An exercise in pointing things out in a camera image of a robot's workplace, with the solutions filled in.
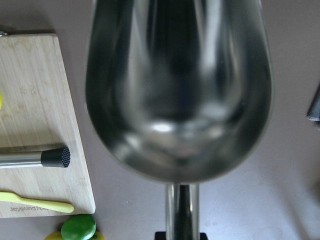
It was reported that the green lime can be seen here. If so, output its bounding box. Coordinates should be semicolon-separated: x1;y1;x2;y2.
60;214;97;240

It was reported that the yellow plastic knife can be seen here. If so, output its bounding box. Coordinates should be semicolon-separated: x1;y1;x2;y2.
0;192;75;214

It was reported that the steel ice scoop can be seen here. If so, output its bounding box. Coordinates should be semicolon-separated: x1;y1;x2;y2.
85;0;273;240

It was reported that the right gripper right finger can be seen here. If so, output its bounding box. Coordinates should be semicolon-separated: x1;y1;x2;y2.
199;232;208;240

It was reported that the yellow lemon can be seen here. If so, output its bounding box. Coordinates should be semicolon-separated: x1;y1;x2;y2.
90;231;105;240
44;231;63;240

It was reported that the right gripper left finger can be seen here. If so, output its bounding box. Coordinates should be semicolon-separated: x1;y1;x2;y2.
154;231;166;240

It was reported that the wooden cutting board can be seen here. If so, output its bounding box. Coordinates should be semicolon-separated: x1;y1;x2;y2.
0;34;96;214

